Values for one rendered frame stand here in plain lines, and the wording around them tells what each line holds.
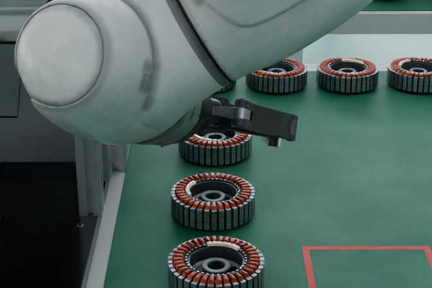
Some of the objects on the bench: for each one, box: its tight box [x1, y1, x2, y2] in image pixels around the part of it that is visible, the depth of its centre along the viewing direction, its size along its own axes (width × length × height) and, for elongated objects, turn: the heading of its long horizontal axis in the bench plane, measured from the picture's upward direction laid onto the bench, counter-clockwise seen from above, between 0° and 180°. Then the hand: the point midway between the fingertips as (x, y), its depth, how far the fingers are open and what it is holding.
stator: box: [179, 123, 252, 166], centre depth 143 cm, size 11×11×4 cm
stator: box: [168, 236, 265, 288], centre depth 109 cm, size 11×11×4 cm
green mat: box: [104, 71, 432, 288], centre depth 135 cm, size 94×61×1 cm, turn 0°
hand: (216, 125), depth 102 cm, fingers open, 13 cm apart
